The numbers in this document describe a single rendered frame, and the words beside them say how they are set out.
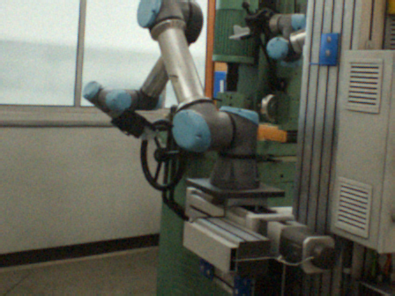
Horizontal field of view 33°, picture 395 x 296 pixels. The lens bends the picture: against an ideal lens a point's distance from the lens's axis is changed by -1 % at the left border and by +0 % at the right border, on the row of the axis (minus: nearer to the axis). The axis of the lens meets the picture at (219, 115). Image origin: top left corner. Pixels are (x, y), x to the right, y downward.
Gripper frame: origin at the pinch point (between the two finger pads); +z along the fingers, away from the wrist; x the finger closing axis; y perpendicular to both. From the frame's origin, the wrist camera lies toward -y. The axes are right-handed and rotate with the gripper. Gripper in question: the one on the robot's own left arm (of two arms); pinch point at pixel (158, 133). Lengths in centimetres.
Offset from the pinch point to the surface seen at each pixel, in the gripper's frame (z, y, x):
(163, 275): 54, 45, -21
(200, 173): 29.2, 2.5, -1.8
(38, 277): 53, 77, -110
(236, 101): 28.8, -31.9, -2.8
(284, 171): 54, -15, 16
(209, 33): 80, -101, -125
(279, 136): 33.3, -22.2, 25.6
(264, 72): 32, -49, 0
